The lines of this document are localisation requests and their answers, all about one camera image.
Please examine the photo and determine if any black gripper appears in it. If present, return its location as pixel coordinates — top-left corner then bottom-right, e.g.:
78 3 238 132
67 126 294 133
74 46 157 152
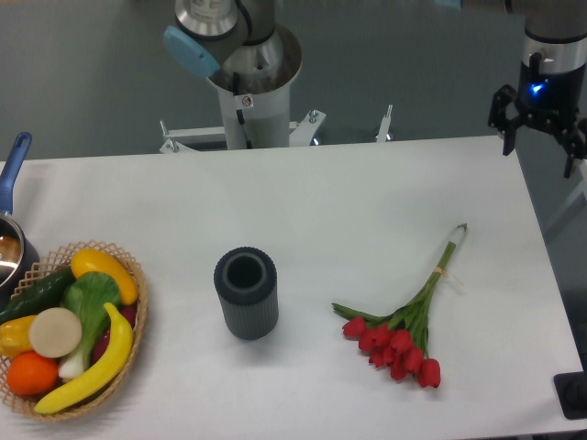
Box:
488 50 586 179

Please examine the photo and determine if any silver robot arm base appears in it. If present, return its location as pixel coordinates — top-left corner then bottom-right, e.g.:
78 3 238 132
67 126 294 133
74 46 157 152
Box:
163 0 302 94

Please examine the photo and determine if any red tulip bouquet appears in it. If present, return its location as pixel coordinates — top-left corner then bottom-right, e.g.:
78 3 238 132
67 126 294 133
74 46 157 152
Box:
331 223 469 389

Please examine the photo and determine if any black device at table edge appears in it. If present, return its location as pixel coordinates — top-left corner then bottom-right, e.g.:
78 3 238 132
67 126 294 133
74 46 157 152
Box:
553 371 586 420

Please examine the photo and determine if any dark grey ribbed vase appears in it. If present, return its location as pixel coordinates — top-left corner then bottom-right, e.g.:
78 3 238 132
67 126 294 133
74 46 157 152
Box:
214 247 279 340

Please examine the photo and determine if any dark red vegetable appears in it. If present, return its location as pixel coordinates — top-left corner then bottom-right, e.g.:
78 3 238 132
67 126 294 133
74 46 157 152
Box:
92 304 137 364

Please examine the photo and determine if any yellow banana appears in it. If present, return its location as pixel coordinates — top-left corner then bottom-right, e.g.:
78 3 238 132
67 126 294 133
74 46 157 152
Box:
34 302 133 415

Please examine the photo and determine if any green bok choy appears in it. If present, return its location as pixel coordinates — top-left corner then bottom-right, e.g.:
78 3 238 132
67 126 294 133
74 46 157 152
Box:
59 271 121 381

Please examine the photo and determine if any woven wicker basket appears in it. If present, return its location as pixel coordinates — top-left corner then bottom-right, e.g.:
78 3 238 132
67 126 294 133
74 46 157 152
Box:
1 240 149 423

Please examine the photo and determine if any green cucumber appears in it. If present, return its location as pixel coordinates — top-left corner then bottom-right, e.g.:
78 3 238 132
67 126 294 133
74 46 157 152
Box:
1 266 75 324

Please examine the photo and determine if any beige round disc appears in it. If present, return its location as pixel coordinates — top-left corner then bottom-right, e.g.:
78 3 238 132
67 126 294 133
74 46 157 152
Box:
28 307 83 358

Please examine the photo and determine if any orange fruit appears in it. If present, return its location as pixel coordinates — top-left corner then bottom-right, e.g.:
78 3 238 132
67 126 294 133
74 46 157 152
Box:
6 351 58 396

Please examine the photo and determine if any yellow bell pepper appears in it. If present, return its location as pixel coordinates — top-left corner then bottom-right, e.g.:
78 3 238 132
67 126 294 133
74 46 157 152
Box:
1 315 36 358

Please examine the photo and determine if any white metal robot mount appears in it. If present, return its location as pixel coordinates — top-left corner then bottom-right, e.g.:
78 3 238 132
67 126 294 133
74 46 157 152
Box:
158 75 394 155

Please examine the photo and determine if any blue handled saucepan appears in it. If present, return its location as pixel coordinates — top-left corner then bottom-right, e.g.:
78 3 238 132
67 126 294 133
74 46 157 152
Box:
1 132 39 310

